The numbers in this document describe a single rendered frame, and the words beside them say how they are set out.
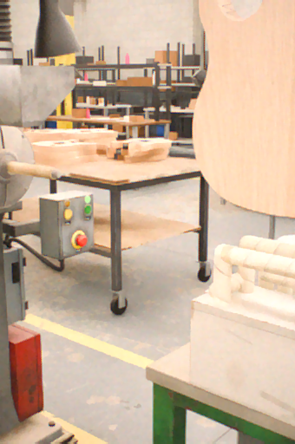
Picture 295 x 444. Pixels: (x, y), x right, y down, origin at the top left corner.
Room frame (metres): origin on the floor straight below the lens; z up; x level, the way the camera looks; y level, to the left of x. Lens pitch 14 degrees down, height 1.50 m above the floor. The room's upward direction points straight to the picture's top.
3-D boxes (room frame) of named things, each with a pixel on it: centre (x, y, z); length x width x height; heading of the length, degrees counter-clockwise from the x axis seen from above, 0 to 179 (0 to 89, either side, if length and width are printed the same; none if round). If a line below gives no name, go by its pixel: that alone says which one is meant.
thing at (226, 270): (1.03, -0.14, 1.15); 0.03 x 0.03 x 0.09
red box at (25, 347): (2.02, 0.50, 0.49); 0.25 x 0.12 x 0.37; 50
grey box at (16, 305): (2.02, 0.51, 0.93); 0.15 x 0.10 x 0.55; 50
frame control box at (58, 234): (1.99, 0.34, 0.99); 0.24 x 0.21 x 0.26; 50
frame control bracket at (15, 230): (1.94, 0.37, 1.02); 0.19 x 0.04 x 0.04; 140
